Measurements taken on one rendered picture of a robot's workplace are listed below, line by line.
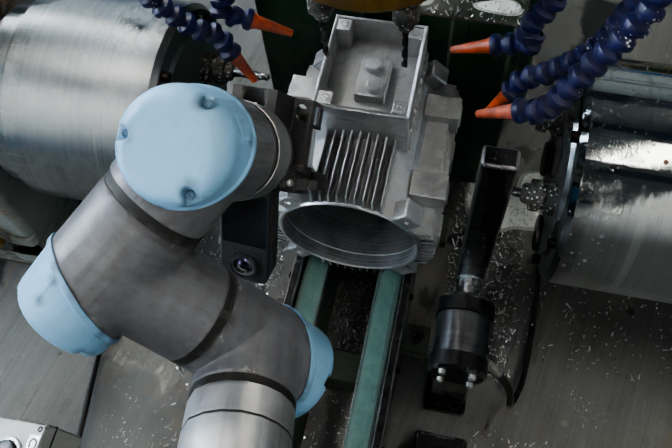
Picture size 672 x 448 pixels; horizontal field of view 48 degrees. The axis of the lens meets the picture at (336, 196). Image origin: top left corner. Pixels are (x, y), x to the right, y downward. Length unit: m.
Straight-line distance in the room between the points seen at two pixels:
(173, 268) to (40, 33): 0.43
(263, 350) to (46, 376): 0.60
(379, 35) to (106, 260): 0.46
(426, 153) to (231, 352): 0.38
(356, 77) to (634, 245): 0.33
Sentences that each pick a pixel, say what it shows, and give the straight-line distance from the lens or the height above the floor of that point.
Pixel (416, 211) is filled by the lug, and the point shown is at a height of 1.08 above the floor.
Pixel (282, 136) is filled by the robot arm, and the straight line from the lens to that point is 0.55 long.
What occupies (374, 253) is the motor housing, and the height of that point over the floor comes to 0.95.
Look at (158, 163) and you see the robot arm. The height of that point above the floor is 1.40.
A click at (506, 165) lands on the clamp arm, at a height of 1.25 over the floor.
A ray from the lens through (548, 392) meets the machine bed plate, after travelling 1.02.
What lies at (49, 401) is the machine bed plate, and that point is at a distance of 1.08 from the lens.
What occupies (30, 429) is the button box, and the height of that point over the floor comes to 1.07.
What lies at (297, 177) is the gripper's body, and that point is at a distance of 0.65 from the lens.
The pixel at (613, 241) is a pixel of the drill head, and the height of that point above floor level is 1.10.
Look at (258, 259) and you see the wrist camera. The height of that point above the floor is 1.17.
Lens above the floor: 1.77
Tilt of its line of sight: 62 degrees down
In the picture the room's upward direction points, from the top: 7 degrees counter-clockwise
